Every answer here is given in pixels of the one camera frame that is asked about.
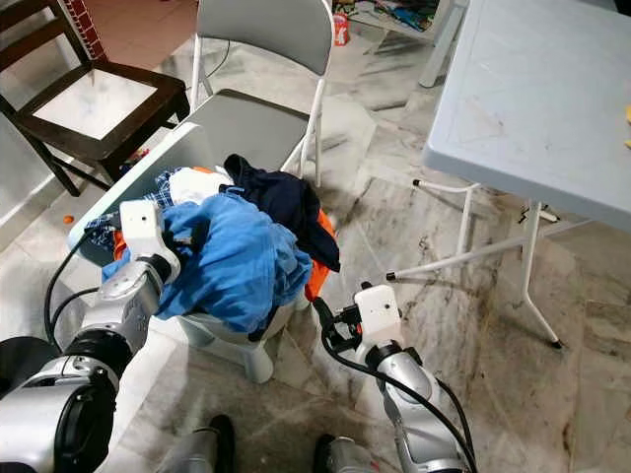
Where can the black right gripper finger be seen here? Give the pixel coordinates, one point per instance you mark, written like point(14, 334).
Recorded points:
point(323, 315)

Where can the yellow printed shirt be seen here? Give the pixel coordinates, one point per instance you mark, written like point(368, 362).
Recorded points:
point(628, 113)

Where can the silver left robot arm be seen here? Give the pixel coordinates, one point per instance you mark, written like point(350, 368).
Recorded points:
point(123, 305)

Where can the white crumpled cloth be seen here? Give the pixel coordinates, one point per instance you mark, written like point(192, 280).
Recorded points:
point(192, 185)

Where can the blue plaid cloth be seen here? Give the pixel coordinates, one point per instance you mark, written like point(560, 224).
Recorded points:
point(104, 232)

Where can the white laundry basket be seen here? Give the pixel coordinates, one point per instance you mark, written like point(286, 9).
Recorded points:
point(128, 172)

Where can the dark navy cloth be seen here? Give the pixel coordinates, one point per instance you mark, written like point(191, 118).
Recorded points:
point(286, 202)

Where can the small orange ball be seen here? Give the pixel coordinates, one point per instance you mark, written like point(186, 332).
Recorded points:
point(68, 219)

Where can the dark wooden chair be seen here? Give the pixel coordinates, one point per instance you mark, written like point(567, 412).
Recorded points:
point(168, 99)

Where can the dark left robot foot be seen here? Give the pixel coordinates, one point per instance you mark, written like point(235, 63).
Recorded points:
point(197, 448)

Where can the black round stand base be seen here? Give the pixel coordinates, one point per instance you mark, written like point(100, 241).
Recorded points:
point(30, 367)

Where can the white folding chair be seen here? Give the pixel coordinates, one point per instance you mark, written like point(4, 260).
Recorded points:
point(261, 30)

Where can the red brick pillar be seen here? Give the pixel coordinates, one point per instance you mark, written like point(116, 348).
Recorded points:
point(86, 30)

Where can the small red box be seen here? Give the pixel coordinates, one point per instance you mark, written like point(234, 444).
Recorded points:
point(341, 30)

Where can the low white cluttered shelf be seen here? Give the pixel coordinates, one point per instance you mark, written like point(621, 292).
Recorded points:
point(389, 15)

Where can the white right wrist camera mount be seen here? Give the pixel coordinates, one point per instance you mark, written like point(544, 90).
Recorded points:
point(377, 313)

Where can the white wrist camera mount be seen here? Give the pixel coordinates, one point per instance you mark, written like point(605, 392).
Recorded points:
point(377, 313)
point(141, 232)

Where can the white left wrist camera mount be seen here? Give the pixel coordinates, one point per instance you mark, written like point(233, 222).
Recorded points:
point(141, 232)

